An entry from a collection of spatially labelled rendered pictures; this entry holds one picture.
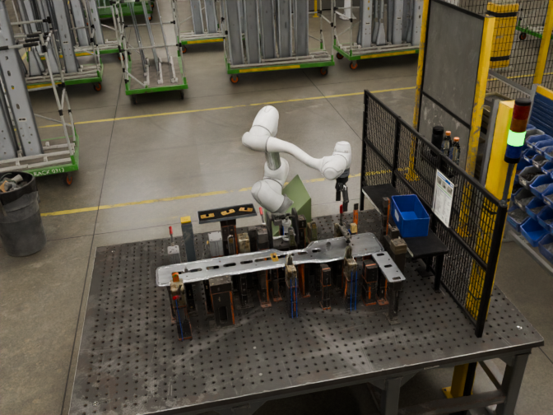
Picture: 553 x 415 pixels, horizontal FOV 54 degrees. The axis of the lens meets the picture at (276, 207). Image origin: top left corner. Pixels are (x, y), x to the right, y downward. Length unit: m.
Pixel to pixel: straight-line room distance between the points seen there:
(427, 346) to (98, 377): 1.80
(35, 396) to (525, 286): 3.84
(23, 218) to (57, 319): 1.15
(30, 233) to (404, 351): 3.73
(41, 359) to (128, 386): 1.52
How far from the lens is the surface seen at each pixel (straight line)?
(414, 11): 10.89
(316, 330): 3.24
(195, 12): 12.51
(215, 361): 3.11
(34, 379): 4.38
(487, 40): 4.79
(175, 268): 3.31
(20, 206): 5.44
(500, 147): 2.86
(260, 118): 3.45
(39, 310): 4.97
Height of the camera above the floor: 2.91
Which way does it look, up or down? 30 degrees down
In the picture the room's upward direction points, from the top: 3 degrees counter-clockwise
